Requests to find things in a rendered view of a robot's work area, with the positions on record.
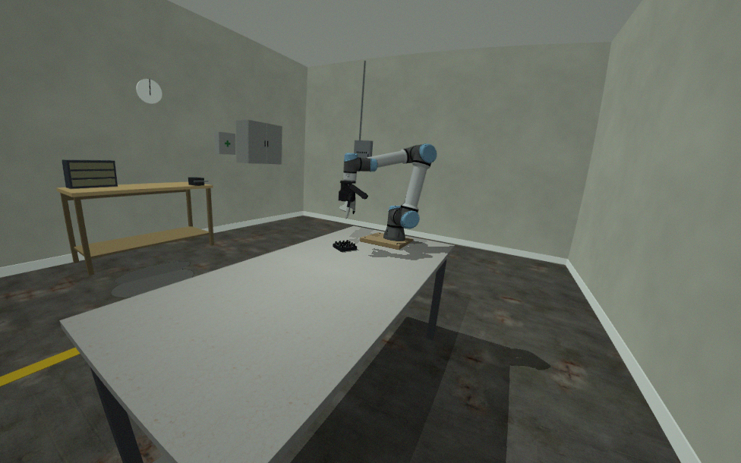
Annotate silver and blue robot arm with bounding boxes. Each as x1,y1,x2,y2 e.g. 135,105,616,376
343,143,437,241

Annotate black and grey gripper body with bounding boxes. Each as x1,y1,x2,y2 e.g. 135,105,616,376
339,181,356,202

